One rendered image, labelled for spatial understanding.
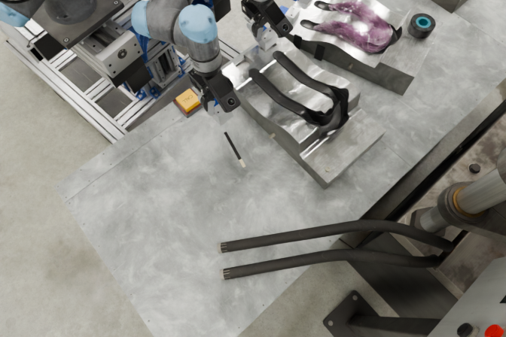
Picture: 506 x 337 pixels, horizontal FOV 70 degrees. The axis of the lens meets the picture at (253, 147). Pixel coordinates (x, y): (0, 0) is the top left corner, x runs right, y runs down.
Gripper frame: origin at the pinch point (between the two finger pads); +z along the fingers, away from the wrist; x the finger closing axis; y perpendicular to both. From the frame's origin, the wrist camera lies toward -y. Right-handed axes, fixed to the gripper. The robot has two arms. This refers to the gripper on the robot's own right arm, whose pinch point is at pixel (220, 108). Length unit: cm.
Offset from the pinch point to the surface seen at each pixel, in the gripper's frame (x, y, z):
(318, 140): -17.6, -24.1, 8.4
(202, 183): 16.9, -9.2, 15.1
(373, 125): -34.4, -31.8, 9.0
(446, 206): -20, -60, -9
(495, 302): -3, -73, -27
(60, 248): 85, 41, 95
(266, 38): -27.5, 10.3, 0.2
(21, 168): 80, 95, 95
